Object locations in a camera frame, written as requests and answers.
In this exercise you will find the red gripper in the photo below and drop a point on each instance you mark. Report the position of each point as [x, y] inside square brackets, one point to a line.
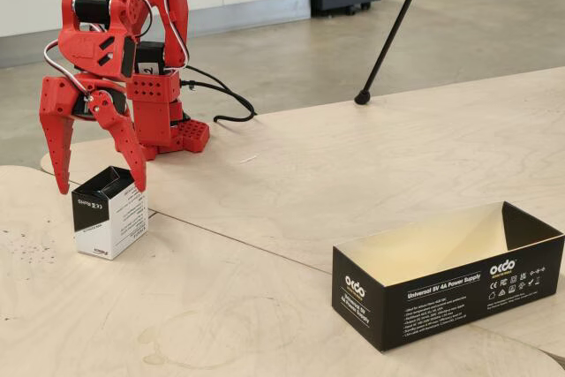
[56, 95]

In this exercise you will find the black tripod leg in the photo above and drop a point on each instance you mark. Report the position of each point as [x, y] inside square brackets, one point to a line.
[387, 43]

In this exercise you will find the red perforated robot base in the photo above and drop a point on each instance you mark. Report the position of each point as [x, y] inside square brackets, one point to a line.
[150, 116]

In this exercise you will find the red robot arm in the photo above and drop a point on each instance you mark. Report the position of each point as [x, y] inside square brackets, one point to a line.
[176, 6]

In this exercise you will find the small white plastic scrap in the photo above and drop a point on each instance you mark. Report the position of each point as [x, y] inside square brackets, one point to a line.
[248, 158]

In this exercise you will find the small black and white box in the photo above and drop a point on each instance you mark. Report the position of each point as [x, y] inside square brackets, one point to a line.
[128, 222]

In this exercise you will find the large black yellow open box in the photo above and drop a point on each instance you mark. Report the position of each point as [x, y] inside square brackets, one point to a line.
[441, 302]

